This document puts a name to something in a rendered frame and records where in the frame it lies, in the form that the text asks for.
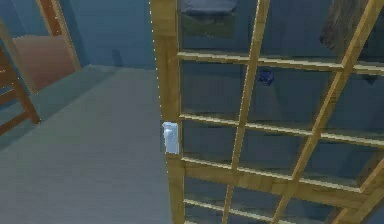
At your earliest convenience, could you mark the light wooden glass-paned door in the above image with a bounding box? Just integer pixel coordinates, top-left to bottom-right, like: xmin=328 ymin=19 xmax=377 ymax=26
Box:
xmin=148 ymin=0 xmax=384 ymax=224

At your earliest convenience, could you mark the small dark blue object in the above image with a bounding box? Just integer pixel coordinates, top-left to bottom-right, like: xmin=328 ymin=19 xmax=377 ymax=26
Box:
xmin=257 ymin=68 xmax=276 ymax=87

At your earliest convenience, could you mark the dark blue cushion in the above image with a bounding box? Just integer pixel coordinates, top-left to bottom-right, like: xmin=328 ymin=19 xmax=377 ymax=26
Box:
xmin=180 ymin=0 xmax=238 ymax=16

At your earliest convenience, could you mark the brown wooden chair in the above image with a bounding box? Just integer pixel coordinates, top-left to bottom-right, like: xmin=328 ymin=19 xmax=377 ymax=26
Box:
xmin=0 ymin=46 xmax=42 ymax=136

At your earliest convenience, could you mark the brown wooden door frame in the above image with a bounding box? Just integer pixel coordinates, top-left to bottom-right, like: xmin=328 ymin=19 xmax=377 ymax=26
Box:
xmin=0 ymin=0 xmax=82 ymax=95

